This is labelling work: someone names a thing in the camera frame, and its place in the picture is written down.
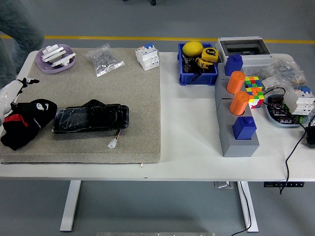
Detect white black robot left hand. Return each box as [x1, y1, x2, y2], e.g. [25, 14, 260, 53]
[0, 77, 40, 125]

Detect black desk control panel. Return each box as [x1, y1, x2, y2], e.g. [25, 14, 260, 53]
[263, 181, 305, 188]

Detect purple plastic dish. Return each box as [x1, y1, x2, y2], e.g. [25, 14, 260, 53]
[35, 44, 76, 74]

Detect long white plastic bar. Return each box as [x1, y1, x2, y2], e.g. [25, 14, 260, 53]
[40, 47, 65, 62]

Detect small white plastic block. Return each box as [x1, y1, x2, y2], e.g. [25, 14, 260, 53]
[43, 44, 60, 54]

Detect person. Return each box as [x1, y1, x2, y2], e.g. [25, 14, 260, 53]
[0, 0, 45, 84]

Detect grey-brown mat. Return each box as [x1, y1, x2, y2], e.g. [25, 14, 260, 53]
[0, 47, 162, 165]

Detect clear bag of screws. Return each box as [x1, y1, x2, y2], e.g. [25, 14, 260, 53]
[82, 43, 126, 78]

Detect white table leg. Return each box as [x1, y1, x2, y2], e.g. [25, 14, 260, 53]
[60, 180, 82, 233]
[237, 181, 259, 233]

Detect white circuit breaker blue lever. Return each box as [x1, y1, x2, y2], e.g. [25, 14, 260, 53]
[135, 43, 160, 72]

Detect black hand tool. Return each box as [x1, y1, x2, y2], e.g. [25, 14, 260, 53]
[181, 53, 194, 73]

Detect yellow ball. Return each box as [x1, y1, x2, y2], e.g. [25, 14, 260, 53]
[182, 41, 204, 58]

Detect blue plastic bin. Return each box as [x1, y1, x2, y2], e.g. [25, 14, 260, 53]
[177, 42, 220, 87]

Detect yellow black tape measure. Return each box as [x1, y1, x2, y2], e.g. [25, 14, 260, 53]
[196, 58, 214, 71]

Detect round yellow tape measure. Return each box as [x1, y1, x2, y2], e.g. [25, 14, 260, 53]
[201, 47, 220, 63]

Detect grey peg holder block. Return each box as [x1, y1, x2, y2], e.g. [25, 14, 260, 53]
[218, 97, 261, 158]
[214, 62, 247, 111]

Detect blue block with knob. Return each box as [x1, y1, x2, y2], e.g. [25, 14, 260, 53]
[224, 54, 244, 76]
[232, 116, 257, 140]

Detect orange cylinder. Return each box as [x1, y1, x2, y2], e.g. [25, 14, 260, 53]
[226, 71, 246, 94]
[229, 91, 250, 116]

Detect colourful puzzle cube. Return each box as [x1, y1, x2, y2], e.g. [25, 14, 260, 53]
[245, 87, 266, 110]
[243, 76, 264, 90]

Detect small bag with white part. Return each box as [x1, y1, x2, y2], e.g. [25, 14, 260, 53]
[260, 75, 280, 92]

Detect grey-blue dish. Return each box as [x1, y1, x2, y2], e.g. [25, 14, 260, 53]
[264, 93, 310, 129]

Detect black electronic modules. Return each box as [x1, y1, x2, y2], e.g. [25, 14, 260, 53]
[267, 96, 300, 124]

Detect clear bags of small parts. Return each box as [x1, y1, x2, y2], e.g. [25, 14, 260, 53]
[267, 59, 308, 87]

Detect white triple circuit breaker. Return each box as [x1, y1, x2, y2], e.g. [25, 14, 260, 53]
[283, 85, 315, 116]

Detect black power adapter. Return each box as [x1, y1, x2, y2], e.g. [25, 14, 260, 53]
[302, 115, 315, 150]

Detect white plastic bracket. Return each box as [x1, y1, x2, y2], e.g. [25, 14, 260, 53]
[50, 52, 76, 68]

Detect white connector with wires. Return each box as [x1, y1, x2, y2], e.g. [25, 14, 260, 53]
[107, 129, 123, 149]

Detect grey metal bracket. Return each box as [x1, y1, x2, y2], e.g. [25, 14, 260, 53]
[214, 181, 235, 189]

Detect grey electrical enclosure box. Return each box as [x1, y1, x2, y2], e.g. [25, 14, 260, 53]
[215, 37, 274, 74]

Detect black cable under table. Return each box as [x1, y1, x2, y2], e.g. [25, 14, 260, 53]
[230, 181, 253, 236]

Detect black power cable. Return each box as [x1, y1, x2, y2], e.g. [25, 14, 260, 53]
[262, 87, 308, 195]

